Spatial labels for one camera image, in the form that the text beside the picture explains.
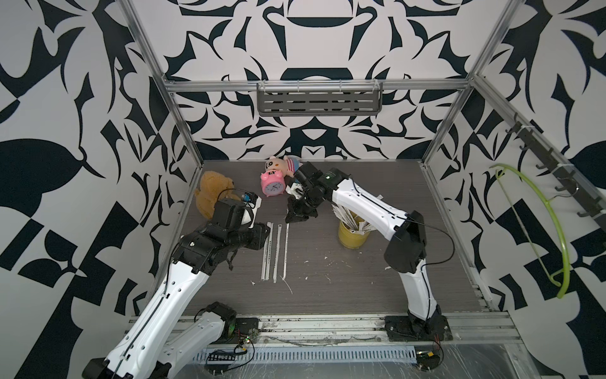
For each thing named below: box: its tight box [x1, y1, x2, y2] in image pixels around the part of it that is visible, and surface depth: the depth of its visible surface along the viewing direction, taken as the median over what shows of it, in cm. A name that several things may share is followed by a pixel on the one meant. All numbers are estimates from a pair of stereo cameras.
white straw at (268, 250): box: [265, 221, 274, 282], surface depth 91 cm
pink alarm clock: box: [260, 169, 287, 197], surface depth 103 cm
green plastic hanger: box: [489, 164, 580, 300], surface depth 60 cm
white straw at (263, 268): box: [260, 235, 270, 282], surface depth 89 cm
